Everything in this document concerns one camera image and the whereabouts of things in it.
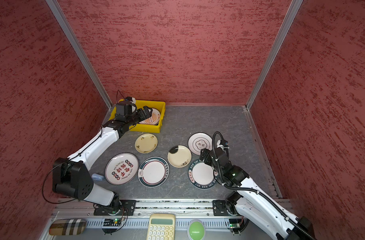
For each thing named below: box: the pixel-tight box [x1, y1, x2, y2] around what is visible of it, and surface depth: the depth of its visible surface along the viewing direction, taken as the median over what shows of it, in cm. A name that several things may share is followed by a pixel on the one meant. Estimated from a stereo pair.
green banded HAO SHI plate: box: [188, 159, 218, 190], surface depth 87 cm
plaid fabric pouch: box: [49, 219, 87, 236], surface depth 68 cm
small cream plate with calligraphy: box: [134, 133, 158, 154], surface depth 100 cm
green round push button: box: [187, 219, 206, 240], surface depth 69 cm
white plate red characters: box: [104, 152, 139, 185], surface depth 89 cm
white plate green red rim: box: [138, 156, 170, 188], surface depth 87 cm
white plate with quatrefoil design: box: [188, 132, 213, 156], surface depth 102 cm
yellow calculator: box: [146, 213, 176, 240], surface depth 69 cm
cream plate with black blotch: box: [167, 145, 192, 168], surface depth 94 cm
